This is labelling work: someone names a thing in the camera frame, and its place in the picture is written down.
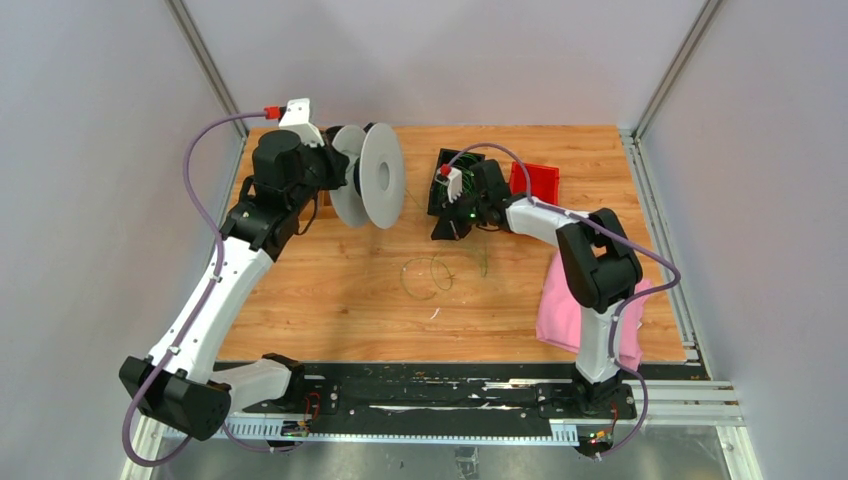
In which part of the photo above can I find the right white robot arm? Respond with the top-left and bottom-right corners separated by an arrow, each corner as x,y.
431,160 -> 643,417

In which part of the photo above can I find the grey filament spool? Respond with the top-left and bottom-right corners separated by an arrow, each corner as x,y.
330,123 -> 406,229

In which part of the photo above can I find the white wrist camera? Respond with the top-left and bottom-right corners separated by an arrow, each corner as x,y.
278,98 -> 325,148
435,169 -> 463,203

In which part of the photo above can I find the right aluminium frame rail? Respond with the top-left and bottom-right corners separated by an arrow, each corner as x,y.
619,1 -> 762,479

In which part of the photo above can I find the green wire in black bin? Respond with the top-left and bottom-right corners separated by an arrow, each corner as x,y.
439,153 -> 485,200

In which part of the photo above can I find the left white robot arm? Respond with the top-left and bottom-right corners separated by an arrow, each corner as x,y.
119,125 -> 366,441

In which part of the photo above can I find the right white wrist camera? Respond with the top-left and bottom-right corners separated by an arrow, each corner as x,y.
435,169 -> 463,203

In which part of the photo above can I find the green wire coil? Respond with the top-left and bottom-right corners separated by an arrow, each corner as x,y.
399,188 -> 492,303

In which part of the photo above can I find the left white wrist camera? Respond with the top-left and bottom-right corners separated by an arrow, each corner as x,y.
278,98 -> 325,148

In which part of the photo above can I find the pink cloth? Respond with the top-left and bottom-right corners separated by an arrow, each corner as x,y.
536,254 -> 647,370

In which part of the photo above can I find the black plastic bin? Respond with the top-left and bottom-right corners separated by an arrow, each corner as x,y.
427,148 -> 485,216

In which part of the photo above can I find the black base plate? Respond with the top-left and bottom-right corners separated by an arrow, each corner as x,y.
211,360 -> 641,440

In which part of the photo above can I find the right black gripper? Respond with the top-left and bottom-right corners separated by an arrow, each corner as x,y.
431,192 -> 489,243

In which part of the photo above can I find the aluminium frame rail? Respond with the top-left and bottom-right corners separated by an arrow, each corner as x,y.
619,1 -> 762,479
121,1 -> 248,478

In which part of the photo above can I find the red plastic bin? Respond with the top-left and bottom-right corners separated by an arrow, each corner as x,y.
509,162 -> 560,205

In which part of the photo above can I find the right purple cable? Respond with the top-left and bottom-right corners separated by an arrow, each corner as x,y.
439,142 -> 682,460

